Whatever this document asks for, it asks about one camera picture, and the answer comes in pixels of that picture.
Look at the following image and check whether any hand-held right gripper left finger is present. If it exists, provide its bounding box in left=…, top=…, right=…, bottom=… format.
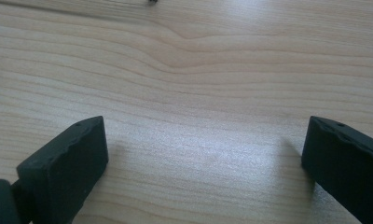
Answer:
left=10, top=115, right=110, bottom=224

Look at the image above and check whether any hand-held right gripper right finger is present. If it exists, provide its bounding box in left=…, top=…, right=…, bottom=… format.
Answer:
left=300, top=116, right=373, bottom=224

